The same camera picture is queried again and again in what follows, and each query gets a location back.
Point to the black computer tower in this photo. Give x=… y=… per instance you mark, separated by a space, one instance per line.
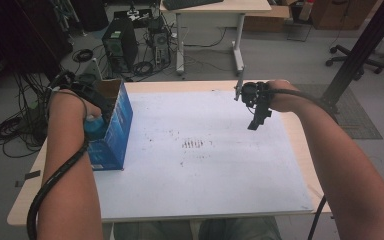
x=120 y=43

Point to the wooden cabinet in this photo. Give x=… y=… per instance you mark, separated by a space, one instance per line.
x=343 y=13

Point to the person's right hand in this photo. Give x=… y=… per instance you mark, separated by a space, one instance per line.
x=283 y=95

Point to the light wooden table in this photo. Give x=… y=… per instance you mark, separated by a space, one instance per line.
x=313 y=173

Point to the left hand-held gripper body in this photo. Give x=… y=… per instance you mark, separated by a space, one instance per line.
x=90 y=93

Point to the white-legged desk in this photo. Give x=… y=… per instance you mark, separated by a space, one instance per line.
x=213 y=13

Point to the blue bottle with white cap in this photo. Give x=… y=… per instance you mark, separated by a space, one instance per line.
x=94 y=128

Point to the person's left hand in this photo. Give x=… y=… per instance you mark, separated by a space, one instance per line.
x=66 y=106

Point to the black office chair base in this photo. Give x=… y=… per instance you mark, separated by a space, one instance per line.
x=350 y=56

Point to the blue cardboard box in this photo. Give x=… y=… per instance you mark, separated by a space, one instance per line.
x=115 y=133

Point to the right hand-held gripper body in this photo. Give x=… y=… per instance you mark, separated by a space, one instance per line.
x=255 y=95

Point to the brown cardboard box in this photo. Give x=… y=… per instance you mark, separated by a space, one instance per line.
x=266 y=18

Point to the black keyboard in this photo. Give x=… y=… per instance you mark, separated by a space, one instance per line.
x=190 y=3

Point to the white mat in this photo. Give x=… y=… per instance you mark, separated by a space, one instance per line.
x=206 y=180

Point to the black metal stand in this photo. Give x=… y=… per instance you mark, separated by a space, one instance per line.
x=360 y=53

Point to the grey floor mat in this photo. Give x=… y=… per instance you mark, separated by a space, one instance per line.
x=356 y=113

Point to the open computer case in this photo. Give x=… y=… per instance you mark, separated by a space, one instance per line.
x=160 y=43

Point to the black tape strip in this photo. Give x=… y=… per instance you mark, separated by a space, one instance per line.
x=30 y=176

